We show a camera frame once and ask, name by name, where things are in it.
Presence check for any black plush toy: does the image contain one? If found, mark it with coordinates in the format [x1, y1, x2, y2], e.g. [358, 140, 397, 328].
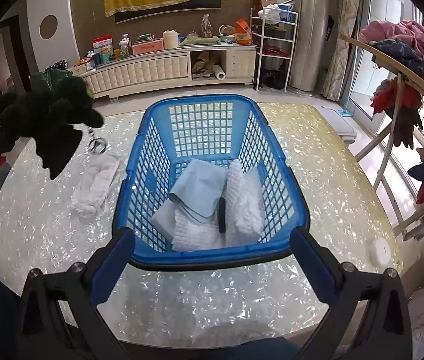
[0, 76, 104, 180]

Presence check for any white metal shelf rack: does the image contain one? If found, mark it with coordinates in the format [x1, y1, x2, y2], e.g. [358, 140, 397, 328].
[250, 0, 299, 91]

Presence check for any red white snack box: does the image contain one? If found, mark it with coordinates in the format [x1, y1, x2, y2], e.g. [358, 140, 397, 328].
[92, 35, 114, 59]

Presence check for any white rolled towel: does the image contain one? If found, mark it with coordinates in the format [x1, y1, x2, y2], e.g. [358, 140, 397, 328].
[71, 151, 120, 219]

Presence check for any wooden drying rail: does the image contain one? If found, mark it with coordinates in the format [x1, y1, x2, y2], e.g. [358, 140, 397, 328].
[339, 33, 424, 96]

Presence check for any blue plastic laundry basket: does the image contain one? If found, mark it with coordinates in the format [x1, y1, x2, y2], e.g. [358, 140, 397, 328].
[113, 94, 310, 272]

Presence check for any metal key ring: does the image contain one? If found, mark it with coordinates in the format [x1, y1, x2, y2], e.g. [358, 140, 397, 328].
[86, 127, 109, 155]

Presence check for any white round lid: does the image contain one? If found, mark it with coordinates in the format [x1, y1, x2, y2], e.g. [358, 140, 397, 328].
[369, 237, 392, 268]

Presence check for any white waffle towel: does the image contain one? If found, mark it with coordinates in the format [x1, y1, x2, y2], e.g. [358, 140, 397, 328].
[225, 158, 265, 247]

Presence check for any orange bag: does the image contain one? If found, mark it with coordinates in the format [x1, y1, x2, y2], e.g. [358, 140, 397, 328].
[234, 19, 253, 46]

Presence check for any pink clothes pile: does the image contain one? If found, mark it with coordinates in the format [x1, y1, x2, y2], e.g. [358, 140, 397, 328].
[359, 20, 424, 62]

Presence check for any tall standing air conditioner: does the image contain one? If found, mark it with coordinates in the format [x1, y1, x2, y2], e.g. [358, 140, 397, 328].
[289, 0, 329, 96]

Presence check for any white tv cabinet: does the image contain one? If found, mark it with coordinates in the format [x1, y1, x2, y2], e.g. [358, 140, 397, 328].
[81, 44, 256, 98]

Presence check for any dark green plastic bag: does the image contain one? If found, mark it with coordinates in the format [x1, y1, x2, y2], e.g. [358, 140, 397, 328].
[30, 69, 72, 93]

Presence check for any paper towel roll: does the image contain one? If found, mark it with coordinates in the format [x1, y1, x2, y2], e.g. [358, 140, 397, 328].
[212, 64, 227, 80]

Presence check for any pink storage box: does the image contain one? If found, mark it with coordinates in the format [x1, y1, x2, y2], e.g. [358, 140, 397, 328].
[132, 39, 164, 55]

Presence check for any cream cylindrical jar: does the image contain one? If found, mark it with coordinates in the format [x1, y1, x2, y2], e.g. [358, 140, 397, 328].
[162, 30, 180, 50]

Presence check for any red hanging garment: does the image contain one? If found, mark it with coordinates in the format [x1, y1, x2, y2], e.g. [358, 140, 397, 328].
[370, 78, 424, 150]

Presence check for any patterned beige curtain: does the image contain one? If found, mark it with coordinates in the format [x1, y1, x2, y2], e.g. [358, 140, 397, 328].
[321, 0, 360, 102]

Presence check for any white sponge cloth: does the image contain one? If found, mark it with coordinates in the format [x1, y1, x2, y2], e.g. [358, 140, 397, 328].
[151, 199, 225, 252]

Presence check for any light blue cloth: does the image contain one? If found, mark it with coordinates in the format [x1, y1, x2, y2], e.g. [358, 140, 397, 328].
[169, 159, 228, 224]

